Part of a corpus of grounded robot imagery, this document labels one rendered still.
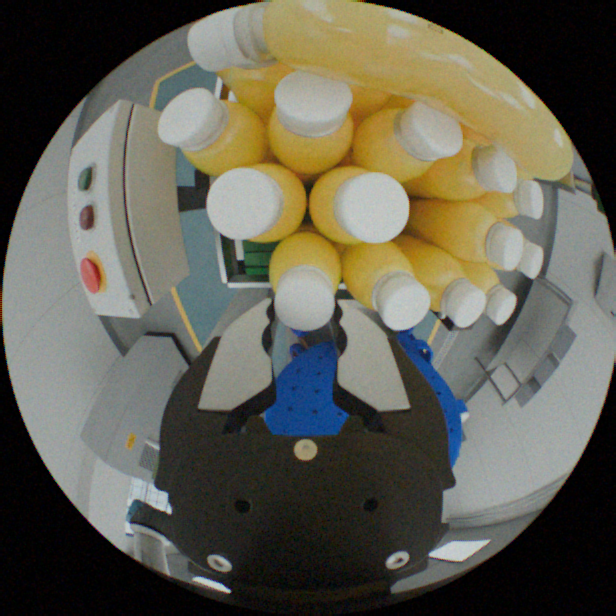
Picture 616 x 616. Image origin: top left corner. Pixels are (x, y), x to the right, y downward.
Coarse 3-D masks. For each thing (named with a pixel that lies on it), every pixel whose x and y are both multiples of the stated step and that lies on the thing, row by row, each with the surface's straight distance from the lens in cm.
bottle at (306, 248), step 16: (304, 224) 24; (288, 240) 16; (304, 240) 15; (320, 240) 16; (272, 256) 16; (288, 256) 14; (304, 256) 13; (320, 256) 14; (336, 256) 16; (272, 272) 15; (288, 272) 12; (320, 272) 12; (336, 272) 14; (272, 288) 15; (336, 288) 15
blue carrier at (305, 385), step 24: (312, 360) 28; (336, 360) 29; (288, 384) 26; (312, 384) 26; (432, 384) 32; (288, 408) 24; (312, 408) 24; (336, 408) 24; (456, 408) 32; (288, 432) 23; (312, 432) 23; (336, 432) 23; (456, 432) 30; (456, 456) 29
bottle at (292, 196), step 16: (272, 176) 13; (288, 176) 14; (288, 192) 13; (304, 192) 16; (288, 208) 13; (304, 208) 15; (272, 224) 12; (288, 224) 13; (256, 240) 14; (272, 240) 15
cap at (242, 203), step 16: (224, 176) 10; (240, 176) 10; (256, 176) 10; (224, 192) 10; (240, 192) 10; (256, 192) 10; (272, 192) 10; (208, 208) 11; (224, 208) 10; (240, 208) 10; (256, 208) 10; (272, 208) 10; (224, 224) 10; (240, 224) 10; (256, 224) 10
